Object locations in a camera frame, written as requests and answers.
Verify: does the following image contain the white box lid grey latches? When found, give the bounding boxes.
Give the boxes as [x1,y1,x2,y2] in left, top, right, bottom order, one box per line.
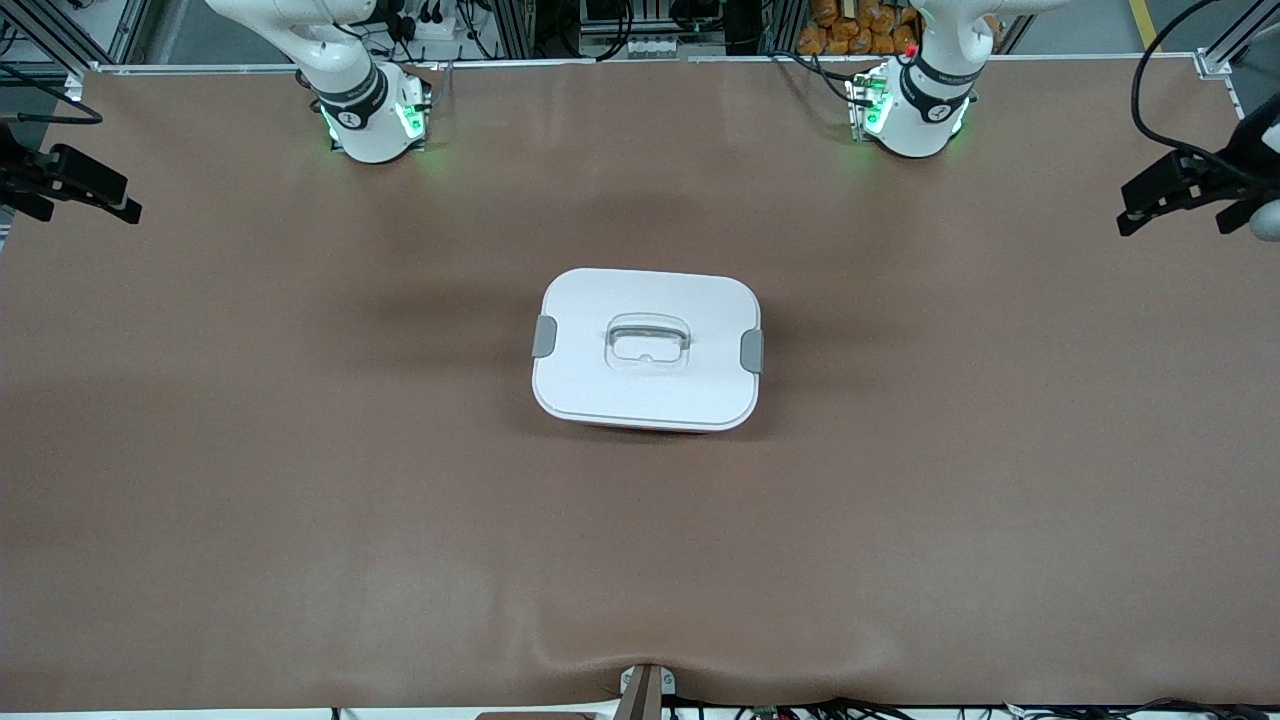
[530,267,767,433]

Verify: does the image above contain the translucent pink storage box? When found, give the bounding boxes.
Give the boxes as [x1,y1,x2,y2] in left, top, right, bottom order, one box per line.
[583,421,738,437]

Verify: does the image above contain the orange packaged items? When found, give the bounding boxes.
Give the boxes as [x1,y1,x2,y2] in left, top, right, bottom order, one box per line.
[797,0,919,57]

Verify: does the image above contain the white power strip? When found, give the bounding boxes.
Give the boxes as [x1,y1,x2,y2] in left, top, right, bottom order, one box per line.
[395,5,461,41]

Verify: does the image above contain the brown table mat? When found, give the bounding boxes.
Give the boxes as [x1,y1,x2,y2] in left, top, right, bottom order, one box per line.
[0,55,1280,713]

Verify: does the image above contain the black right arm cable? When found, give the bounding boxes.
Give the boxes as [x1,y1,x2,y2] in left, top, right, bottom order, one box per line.
[0,64,105,127]

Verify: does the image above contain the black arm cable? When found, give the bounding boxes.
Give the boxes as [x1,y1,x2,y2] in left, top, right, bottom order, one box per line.
[0,64,105,127]
[1131,0,1263,187]

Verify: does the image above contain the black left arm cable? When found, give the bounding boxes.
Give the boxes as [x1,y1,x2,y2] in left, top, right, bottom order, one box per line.
[1131,0,1263,187]

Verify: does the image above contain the aluminium frame post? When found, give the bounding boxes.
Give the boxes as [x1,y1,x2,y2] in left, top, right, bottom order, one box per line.
[1195,0,1280,79]
[765,0,802,57]
[495,0,537,59]
[0,0,151,77]

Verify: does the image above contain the metal table clamp bracket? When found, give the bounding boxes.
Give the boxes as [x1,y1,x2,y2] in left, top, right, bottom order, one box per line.
[618,663,677,720]

